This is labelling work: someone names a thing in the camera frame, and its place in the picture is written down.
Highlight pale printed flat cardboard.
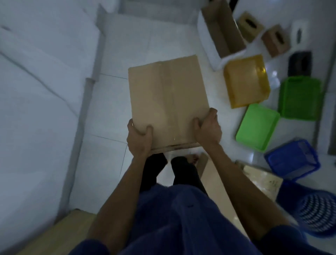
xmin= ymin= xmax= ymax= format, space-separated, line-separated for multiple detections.
xmin=235 ymin=160 xmax=284 ymax=203

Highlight light wooden board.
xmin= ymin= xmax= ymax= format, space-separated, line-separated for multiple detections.
xmin=15 ymin=209 xmax=98 ymax=255

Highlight person's left hand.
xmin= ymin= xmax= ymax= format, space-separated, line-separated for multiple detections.
xmin=127 ymin=118 xmax=154 ymax=158

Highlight person's left forearm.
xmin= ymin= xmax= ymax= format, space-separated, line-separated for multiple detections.
xmin=86 ymin=154 xmax=169 ymax=246

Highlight white tissue box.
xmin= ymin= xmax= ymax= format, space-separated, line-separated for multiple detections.
xmin=289 ymin=20 xmax=309 ymax=51

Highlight brown cardboard box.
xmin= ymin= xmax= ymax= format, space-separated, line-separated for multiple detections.
xmin=128 ymin=54 xmax=210 ymax=153
xmin=201 ymin=0 xmax=247 ymax=59

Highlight person's right forearm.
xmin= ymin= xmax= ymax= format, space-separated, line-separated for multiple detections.
xmin=202 ymin=143 xmax=292 ymax=243

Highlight brown flat cardboard sheet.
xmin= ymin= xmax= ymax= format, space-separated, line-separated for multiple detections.
xmin=195 ymin=152 xmax=250 ymax=238

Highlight person's right hand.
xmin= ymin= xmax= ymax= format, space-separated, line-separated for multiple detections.
xmin=193 ymin=108 xmax=223 ymax=148

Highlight person's black trousers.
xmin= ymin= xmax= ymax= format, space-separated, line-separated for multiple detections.
xmin=139 ymin=153 xmax=208 ymax=196

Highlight person's blue shirt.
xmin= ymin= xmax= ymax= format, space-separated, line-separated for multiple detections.
xmin=69 ymin=183 xmax=334 ymax=255

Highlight blue rectangular plastic basket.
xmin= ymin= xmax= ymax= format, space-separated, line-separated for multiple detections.
xmin=264 ymin=138 xmax=321 ymax=182

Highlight green plastic tray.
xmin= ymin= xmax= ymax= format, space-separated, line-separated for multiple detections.
xmin=235 ymin=103 xmax=281 ymax=153

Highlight black tissue box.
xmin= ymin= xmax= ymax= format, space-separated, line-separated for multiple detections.
xmin=287 ymin=51 xmax=313 ymax=78

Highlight brown tissue box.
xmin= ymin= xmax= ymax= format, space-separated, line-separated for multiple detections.
xmin=236 ymin=11 xmax=265 ymax=44
xmin=261 ymin=24 xmax=291 ymax=58

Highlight blue round laundry basket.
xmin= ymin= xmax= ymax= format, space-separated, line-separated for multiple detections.
xmin=276 ymin=180 xmax=336 ymax=239

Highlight open brown cardboard box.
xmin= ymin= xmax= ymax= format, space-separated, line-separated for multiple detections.
xmin=201 ymin=0 xmax=247 ymax=59

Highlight green plastic basket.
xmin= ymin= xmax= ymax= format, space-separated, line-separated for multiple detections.
xmin=278 ymin=76 xmax=323 ymax=121

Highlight yellow plastic bin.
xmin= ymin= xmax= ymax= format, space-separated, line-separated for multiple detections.
xmin=223 ymin=54 xmax=271 ymax=109

